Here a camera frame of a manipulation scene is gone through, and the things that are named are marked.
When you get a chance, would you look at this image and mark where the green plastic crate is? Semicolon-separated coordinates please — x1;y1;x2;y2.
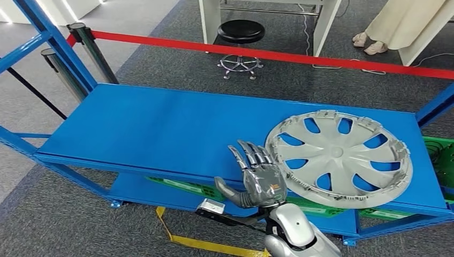
357;207;415;221
147;176;228;203
285;196;356;218
422;136;454;194

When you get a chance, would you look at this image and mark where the blue metal shelf rack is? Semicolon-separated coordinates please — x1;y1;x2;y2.
0;0;454;247

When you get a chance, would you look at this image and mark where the black barrier belt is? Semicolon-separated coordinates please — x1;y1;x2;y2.
6;67;68;120

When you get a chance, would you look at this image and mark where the black round stool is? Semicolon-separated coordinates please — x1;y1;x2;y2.
217;19;266;80

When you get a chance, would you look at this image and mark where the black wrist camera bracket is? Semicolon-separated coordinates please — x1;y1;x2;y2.
194;209;272;229

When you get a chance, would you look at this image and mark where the grey plastic wheel cover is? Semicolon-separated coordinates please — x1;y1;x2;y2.
265;110;414;210

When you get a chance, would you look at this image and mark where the white floor cable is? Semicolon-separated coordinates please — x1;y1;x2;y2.
299;3;387;76
413;53;454;68

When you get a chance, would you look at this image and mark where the red barrier belt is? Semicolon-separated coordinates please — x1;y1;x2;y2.
65;30;454;80

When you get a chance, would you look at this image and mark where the white desk side panel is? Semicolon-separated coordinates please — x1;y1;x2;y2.
398;0;454;67

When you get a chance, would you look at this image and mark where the chrome stanchion with red belt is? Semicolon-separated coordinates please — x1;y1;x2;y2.
66;22;119;85

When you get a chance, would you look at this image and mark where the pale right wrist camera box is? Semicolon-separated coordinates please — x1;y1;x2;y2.
196;198;226;216

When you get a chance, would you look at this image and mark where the person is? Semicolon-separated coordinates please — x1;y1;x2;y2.
352;0;448;56

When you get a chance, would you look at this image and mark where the white desk frame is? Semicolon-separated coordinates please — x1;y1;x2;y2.
198;0;343;57

